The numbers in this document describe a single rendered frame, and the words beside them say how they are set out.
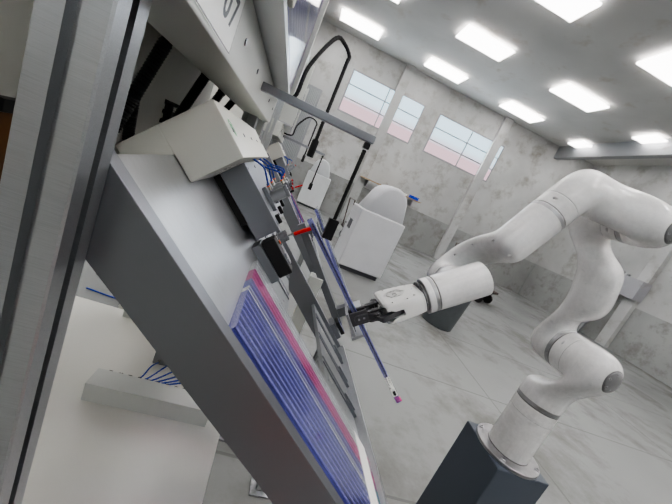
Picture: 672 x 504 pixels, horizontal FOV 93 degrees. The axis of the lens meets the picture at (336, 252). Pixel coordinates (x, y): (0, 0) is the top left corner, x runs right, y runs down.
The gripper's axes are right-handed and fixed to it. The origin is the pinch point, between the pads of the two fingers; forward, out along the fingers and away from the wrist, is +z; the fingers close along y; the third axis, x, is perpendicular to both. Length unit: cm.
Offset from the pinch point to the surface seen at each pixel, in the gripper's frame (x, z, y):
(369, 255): 97, -71, -403
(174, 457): 12.5, 43.8, 11.0
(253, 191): -33.2, 13.0, 8.9
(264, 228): -26.2, 13.3, 8.3
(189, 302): -25, 17, 40
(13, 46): -50, 25, 35
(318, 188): -9, -54, -951
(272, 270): -18.2, 14.2, 9.0
